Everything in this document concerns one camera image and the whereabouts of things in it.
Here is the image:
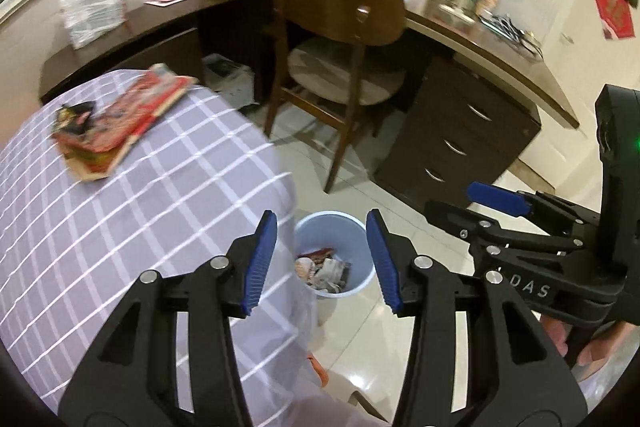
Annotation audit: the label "dark drawer cabinet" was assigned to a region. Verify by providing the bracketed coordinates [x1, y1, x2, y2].
[375, 56, 542, 214]

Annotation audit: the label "brown wooden chair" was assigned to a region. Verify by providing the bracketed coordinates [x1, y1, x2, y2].
[262, 0, 407, 194]

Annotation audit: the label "beige seat cushion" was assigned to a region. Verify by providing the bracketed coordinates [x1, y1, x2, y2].
[287, 38, 405, 106]

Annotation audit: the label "person's right hand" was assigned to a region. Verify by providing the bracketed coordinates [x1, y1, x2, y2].
[541, 312, 640, 381]

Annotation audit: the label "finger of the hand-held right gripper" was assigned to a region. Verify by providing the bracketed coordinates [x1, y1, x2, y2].
[424, 199, 583, 259]
[466, 181, 599, 234]

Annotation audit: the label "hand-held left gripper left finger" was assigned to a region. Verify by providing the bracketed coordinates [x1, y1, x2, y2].
[57, 209, 278, 427]

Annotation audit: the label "light blue waste bin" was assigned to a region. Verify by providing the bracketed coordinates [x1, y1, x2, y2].
[292, 211, 377, 301]

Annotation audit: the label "metal scissors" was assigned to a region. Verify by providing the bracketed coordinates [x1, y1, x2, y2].
[480, 12, 546, 58]

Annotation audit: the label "white plastic bag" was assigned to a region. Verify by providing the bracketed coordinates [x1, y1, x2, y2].
[59, 0, 126, 50]

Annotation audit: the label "white grey box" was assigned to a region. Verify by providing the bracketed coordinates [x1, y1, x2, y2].
[202, 54, 254, 108]

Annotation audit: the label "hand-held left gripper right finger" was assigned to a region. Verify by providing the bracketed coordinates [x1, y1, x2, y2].
[365, 207, 589, 427]

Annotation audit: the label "red wall poster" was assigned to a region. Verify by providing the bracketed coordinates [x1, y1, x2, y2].
[592, 0, 636, 41]

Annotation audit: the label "flattened red cardboard box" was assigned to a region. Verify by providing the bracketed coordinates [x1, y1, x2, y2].
[52, 64, 199, 183]

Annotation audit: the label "dark wooden desk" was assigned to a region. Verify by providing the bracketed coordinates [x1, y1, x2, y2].
[39, 0, 581, 131]

